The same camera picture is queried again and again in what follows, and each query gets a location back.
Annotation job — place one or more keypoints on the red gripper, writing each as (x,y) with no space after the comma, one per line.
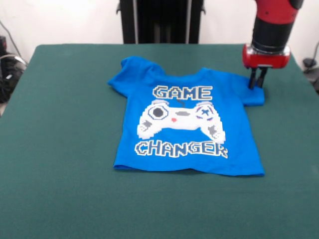
(266,61)

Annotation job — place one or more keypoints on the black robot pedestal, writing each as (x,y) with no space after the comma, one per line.
(162,20)

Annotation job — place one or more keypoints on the black bag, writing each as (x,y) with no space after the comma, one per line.
(11,77)

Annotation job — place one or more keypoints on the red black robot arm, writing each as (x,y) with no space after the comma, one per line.
(274,22)

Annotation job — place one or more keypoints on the small black device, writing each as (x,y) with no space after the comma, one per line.
(3,44)

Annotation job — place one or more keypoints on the black round adapter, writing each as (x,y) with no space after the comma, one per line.
(309,62)

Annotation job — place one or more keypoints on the dark green table cloth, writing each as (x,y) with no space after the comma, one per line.
(74,149)

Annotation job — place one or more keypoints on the blue printed t-shirt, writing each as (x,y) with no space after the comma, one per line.
(239,119)

